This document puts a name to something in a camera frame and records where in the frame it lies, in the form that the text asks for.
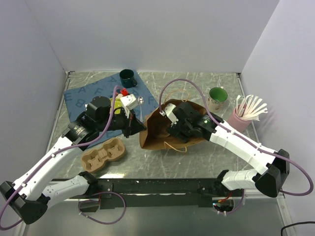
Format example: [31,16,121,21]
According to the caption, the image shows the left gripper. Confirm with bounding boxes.
[97,106,147,138]

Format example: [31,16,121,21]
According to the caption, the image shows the brown paper bag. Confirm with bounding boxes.
[139,99,216,152]

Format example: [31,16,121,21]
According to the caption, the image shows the cardboard cup carrier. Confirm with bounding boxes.
[81,138,126,173]

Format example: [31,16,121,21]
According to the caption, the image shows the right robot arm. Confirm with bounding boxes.
[160,102,289,198]

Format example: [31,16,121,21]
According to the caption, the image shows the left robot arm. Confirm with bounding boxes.
[0,94,146,225]

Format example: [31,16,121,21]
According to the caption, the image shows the silver spoon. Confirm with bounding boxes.
[138,96,144,122]

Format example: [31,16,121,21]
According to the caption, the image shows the yellow dotted plate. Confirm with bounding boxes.
[114,97,122,115]

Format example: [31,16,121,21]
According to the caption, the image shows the white mug green inside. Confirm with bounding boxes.
[207,87,228,113]

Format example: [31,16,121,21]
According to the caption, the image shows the pink stirrer cup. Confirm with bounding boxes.
[227,108,252,133]

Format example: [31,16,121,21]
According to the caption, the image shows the dark green mug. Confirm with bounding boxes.
[119,69,137,89]

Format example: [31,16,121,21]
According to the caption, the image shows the blue letter placemat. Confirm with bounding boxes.
[63,71,159,141]

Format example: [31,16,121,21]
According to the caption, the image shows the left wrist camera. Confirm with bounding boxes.
[120,88,139,118]

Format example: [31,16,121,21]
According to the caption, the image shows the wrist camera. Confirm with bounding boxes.
[159,103,179,124]
[120,88,139,118]

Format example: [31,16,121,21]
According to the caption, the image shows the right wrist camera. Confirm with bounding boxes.
[159,103,179,124]

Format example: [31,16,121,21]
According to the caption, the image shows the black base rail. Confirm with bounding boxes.
[67,179,247,209]

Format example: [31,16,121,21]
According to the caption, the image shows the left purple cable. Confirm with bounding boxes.
[0,85,124,231]

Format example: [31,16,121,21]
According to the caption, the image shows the purple cable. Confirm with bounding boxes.
[0,85,124,231]
[158,78,312,197]

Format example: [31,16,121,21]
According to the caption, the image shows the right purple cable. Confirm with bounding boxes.
[158,78,312,197]

